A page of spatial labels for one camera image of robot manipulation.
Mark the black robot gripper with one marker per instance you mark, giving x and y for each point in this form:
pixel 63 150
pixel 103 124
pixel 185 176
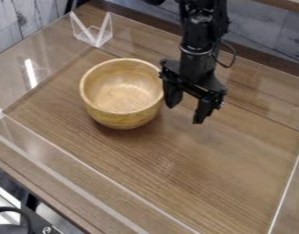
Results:
pixel 195 81

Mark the wooden bowl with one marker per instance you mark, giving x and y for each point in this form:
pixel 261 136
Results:
pixel 122 92

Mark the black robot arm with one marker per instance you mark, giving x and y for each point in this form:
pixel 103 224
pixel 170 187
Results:
pixel 205 23

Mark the black metal base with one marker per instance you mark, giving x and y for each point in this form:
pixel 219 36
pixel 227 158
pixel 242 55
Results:
pixel 39 225

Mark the clear acrylic corner bracket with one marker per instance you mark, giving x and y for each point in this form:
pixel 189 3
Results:
pixel 93 35

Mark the clear acrylic enclosure wall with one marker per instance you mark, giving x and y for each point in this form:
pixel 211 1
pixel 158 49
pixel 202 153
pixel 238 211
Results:
pixel 82 193

